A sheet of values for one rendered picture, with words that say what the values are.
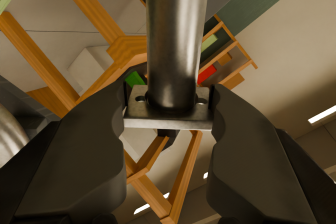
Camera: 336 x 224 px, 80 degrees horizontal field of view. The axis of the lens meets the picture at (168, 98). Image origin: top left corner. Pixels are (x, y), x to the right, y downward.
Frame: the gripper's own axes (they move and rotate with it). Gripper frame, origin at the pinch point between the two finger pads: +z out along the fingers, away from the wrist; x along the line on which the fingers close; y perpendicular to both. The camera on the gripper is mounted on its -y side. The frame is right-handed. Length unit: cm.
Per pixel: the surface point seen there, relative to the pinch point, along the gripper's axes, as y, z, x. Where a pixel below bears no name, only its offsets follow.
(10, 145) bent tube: 5.6, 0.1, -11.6
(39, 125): 6.2, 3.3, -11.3
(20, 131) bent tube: 5.2, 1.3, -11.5
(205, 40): 138, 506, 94
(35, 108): 5.5, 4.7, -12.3
